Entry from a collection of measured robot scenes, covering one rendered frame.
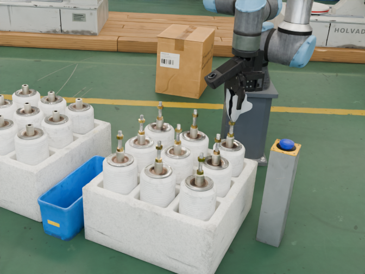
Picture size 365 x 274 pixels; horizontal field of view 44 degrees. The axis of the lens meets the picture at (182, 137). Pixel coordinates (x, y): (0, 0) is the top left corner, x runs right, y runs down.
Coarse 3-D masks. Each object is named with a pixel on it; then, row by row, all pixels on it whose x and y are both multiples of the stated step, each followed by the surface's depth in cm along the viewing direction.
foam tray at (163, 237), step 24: (96, 192) 122; (240, 192) 127; (96, 216) 125; (120, 216) 121; (144, 216) 117; (168, 216) 114; (216, 216) 115; (240, 216) 136; (96, 240) 129; (120, 240) 125; (144, 240) 121; (168, 240) 117; (192, 240) 114; (216, 240) 114; (168, 264) 121; (192, 264) 117; (216, 264) 121
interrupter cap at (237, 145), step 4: (224, 140) 137; (236, 140) 137; (220, 144) 134; (224, 144) 135; (236, 144) 135; (240, 144) 135; (220, 148) 132; (224, 148) 132; (228, 148) 132; (232, 148) 132; (236, 148) 132; (240, 148) 132
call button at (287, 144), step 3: (282, 141) 121; (285, 141) 121; (288, 141) 121; (291, 141) 122; (279, 144) 122; (282, 144) 120; (285, 144) 120; (288, 144) 120; (291, 144) 120; (282, 147) 121; (285, 147) 120; (288, 147) 120; (291, 147) 120
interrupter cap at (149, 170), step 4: (152, 164) 122; (164, 164) 122; (144, 168) 120; (148, 168) 120; (152, 168) 120; (164, 168) 120; (168, 168) 120; (144, 172) 118; (148, 172) 118; (152, 172) 119; (164, 172) 119; (168, 172) 119; (172, 172) 119; (148, 176) 117; (152, 176) 116; (156, 176) 117; (160, 176) 117; (164, 176) 116; (168, 176) 117
